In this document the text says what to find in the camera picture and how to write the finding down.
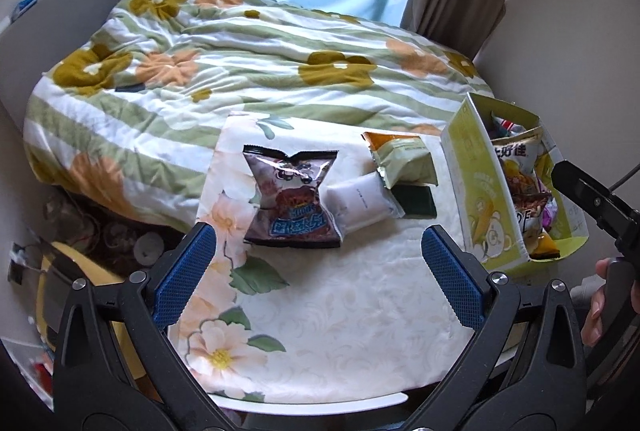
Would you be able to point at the floral blanket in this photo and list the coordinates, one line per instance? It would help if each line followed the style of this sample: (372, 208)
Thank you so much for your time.
(225, 51)

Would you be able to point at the green cardboard box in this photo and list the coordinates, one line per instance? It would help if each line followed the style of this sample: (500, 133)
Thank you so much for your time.
(472, 191)

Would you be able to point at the brown chips bag white label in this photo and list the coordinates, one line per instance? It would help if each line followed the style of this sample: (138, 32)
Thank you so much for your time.
(532, 216)

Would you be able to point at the grey headboard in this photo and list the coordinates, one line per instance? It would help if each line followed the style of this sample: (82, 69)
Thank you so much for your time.
(60, 26)

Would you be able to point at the white round table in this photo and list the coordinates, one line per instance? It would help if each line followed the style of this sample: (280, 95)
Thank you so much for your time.
(300, 403)

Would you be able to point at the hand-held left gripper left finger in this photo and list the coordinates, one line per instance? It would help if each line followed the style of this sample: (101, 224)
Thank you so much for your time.
(187, 265)

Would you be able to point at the white snack packet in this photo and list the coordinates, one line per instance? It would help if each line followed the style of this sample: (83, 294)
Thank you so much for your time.
(362, 201)

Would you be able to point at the purple snack packet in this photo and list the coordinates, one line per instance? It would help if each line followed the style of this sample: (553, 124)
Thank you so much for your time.
(550, 216)

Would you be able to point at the blue and white small object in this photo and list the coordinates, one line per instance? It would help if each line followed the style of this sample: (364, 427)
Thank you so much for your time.
(24, 7)

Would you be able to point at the silver red snack packet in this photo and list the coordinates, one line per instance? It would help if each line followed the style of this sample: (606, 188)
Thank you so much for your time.
(505, 125)

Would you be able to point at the pale snack bag yellow chips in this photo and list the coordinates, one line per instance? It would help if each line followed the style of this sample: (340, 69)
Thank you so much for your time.
(517, 161)

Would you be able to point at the green beige snack packet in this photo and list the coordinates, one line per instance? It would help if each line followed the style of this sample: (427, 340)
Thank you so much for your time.
(405, 158)

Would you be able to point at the dark green snack packet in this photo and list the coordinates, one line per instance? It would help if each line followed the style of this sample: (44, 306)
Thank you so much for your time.
(415, 201)

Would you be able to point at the yellow container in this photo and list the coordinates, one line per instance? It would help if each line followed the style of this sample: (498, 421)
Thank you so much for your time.
(55, 306)

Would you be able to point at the dark patterned rug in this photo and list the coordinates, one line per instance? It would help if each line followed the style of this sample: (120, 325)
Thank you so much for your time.
(115, 231)

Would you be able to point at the floral tablecloth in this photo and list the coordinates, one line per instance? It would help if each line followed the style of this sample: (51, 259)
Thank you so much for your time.
(345, 311)

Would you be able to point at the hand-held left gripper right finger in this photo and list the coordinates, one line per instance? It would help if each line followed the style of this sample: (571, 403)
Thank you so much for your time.
(452, 278)

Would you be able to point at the person's right hand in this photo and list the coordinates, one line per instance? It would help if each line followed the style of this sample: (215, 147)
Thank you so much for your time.
(592, 323)

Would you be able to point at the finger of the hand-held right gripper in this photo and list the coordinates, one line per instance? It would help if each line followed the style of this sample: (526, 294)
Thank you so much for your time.
(587, 193)

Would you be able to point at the maroon snack packet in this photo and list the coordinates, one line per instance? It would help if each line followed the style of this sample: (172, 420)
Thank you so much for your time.
(290, 196)

